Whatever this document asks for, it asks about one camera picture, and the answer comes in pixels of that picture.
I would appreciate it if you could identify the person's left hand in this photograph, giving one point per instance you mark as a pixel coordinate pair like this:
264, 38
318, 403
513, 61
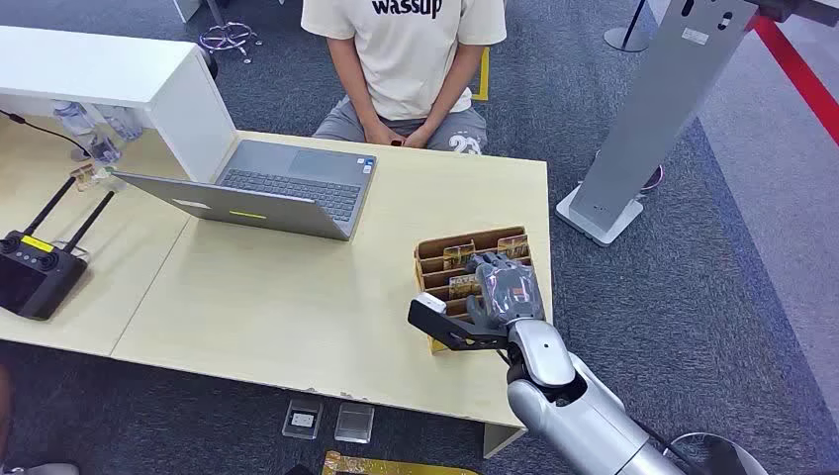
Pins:
417, 138

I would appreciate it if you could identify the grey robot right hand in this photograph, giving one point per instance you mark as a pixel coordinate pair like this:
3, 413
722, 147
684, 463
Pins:
508, 295

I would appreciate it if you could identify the grey open laptop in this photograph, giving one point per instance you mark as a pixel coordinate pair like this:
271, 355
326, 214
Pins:
288, 190

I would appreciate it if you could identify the chrome curved frame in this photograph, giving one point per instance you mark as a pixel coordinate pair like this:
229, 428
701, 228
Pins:
747, 452

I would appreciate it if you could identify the cardboard card holder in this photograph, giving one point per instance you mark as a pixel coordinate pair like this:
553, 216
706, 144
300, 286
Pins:
432, 252

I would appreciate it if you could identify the person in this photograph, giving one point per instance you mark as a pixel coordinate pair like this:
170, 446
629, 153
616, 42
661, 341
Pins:
406, 59

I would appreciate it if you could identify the red barrier belt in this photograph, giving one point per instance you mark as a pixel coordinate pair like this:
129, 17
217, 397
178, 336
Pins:
800, 72

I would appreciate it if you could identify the stanchion post with round base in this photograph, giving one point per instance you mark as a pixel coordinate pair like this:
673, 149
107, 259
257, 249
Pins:
626, 36

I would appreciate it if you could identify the chrome chair base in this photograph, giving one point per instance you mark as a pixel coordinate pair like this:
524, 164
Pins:
226, 36

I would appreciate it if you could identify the grey kiosk stand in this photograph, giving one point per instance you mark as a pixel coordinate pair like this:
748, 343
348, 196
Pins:
662, 98

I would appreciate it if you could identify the white desk shelf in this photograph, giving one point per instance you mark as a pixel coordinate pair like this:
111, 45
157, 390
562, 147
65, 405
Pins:
177, 111

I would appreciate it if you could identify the pale wrist camera on black bracket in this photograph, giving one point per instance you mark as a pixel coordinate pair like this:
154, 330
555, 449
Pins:
452, 328

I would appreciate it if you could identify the clear plastic water bottle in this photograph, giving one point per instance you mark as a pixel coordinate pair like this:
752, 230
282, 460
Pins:
124, 121
82, 128

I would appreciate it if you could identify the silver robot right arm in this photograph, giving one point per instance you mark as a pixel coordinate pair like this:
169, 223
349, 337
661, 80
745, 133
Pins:
577, 413

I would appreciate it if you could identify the yellow floor tape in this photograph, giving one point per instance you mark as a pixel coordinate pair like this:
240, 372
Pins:
484, 75

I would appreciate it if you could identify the person's right hand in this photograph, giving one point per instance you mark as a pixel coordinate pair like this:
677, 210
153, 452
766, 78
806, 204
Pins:
379, 134

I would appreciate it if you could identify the gold patterned sheet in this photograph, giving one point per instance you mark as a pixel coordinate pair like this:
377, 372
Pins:
393, 467

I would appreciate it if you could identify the black remote controller with antennas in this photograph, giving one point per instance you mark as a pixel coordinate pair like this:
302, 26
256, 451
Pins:
33, 275

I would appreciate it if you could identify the person's hand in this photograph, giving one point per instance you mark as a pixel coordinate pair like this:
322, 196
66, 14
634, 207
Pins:
379, 134
417, 138

